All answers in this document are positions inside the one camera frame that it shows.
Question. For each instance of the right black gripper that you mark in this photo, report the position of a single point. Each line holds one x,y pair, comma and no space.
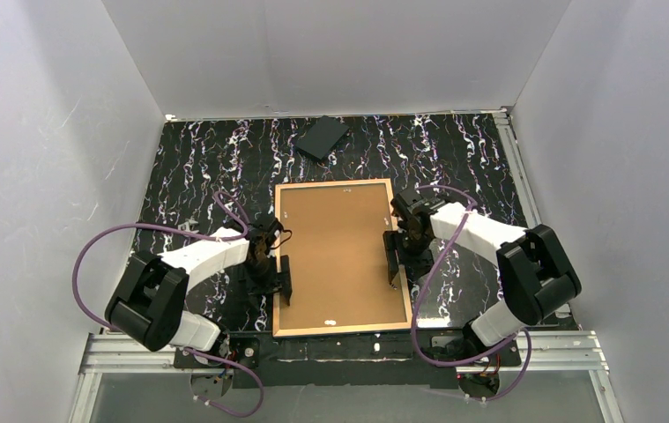
402,246

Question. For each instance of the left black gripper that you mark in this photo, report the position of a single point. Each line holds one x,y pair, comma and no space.
270,275

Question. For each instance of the brown cardboard backing board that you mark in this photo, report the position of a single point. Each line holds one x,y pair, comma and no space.
340,276

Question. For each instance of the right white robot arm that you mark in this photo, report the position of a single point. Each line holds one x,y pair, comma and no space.
535,272

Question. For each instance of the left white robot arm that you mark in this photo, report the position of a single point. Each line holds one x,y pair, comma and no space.
148,302

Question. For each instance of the black foam block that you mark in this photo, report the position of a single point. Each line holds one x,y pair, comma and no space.
321,138

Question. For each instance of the small metal bracket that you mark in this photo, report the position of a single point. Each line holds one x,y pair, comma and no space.
189,225

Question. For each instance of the black mounting base plate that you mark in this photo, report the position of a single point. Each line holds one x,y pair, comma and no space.
350,359

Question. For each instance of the aluminium rail right side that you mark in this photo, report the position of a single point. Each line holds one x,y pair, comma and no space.
502,121

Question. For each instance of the aluminium rail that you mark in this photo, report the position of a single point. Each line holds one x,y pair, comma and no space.
555,350
502,121

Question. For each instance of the aluminium rail front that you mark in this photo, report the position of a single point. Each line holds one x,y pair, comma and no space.
555,350

